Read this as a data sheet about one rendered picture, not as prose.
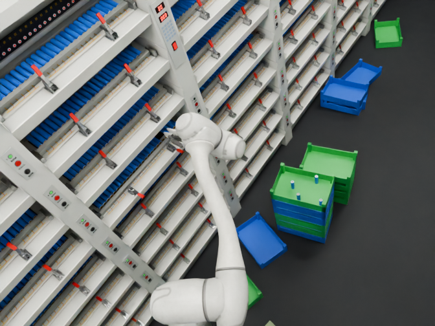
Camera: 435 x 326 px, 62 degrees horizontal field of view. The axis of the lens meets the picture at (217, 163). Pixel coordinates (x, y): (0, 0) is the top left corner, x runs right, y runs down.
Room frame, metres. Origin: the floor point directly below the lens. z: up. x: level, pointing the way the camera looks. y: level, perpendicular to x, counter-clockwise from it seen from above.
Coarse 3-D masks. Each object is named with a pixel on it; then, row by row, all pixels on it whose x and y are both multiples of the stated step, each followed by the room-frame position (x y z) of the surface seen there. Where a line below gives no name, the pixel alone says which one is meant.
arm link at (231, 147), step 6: (222, 132) 0.90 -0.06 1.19; (228, 132) 0.92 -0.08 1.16; (222, 138) 0.88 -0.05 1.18; (228, 138) 0.89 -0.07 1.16; (234, 138) 0.88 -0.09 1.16; (240, 138) 0.88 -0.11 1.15; (222, 144) 0.87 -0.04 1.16; (228, 144) 0.86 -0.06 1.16; (234, 144) 0.85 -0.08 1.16; (240, 144) 0.86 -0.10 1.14; (216, 150) 0.86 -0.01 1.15; (222, 150) 0.86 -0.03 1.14; (228, 150) 0.85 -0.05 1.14; (234, 150) 0.84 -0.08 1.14; (240, 150) 0.84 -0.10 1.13; (216, 156) 0.87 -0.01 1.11; (222, 156) 0.86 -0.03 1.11; (228, 156) 0.84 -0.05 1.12; (234, 156) 0.83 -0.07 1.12; (240, 156) 0.84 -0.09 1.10
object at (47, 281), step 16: (64, 240) 0.86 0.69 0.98; (80, 240) 0.84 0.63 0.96; (48, 256) 0.81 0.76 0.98; (64, 256) 0.80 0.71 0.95; (80, 256) 0.78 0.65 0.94; (32, 272) 0.76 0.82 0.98; (48, 272) 0.76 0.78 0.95; (64, 272) 0.74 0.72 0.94; (16, 288) 0.72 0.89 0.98; (32, 288) 0.71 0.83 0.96; (48, 288) 0.70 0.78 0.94; (0, 304) 0.68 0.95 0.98; (16, 304) 0.67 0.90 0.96; (32, 304) 0.66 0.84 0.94; (0, 320) 0.63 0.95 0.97; (16, 320) 0.62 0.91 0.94; (32, 320) 0.62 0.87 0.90
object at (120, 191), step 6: (168, 138) 1.19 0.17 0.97; (162, 144) 1.17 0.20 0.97; (156, 150) 1.15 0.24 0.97; (150, 156) 1.12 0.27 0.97; (156, 156) 1.13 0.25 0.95; (144, 162) 1.10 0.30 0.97; (150, 162) 1.11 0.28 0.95; (138, 168) 1.08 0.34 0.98; (144, 168) 1.08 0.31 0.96; (138, 174) 1.06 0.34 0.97; (144, 174) 1.06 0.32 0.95; (132, 180) 1.03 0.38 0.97; (126, 186) 1.01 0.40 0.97; (120, 192) 0.99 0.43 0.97; (114, 198) 0.97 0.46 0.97; (108, 204) 0.95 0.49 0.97; (114, 204) 0.95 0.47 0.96; (102, 210) 0.93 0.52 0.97
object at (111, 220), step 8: (176, 120) 1.30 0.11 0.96; (168, 152) 1.14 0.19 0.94; (176, 152) 1.13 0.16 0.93; (144, 160) 1.13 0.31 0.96; (160, 160) 1.11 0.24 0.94; (168, 160) 1.10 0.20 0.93; (152, 168) 1.08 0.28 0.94; (160, 168) 1.07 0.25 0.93; (144, 176) 1.05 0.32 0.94; (152, 176) 1.04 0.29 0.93; (136, 184) 1.02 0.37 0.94; (144, 184) 1.01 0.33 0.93; (144, 192) 1.00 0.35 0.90; (104, 200) 0.99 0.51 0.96; (120, 200) 0.97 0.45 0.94; (128, 200) 0.96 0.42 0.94; (136, 200) 0.97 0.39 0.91; (96, 208) 0.96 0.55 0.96; (112, 208) 0.95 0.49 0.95; (120, 208) 0.94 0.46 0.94; (128, 208) 0.94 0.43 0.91; (112, 216) 0.91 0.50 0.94; (120, 216) 0.91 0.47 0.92; (112, 224) 0.88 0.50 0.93
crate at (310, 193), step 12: (288, 168) 1.15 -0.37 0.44; (276, 180) 1.10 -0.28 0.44; (288, 180) 1.10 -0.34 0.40; (300, 180) 1.07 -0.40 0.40; (312, 180) 1.04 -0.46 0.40; (324, 180) 1.01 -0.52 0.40; (276, 192) 1.05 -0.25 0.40; (288, 192) 1.03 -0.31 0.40; (300, 192) 1.00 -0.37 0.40; (312, 192) 0.97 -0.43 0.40; (324, 192) 0.94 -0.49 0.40; (300, 204) 0.92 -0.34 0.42; (312, 204) 0.88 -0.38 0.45; (324, 204) 0.84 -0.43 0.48
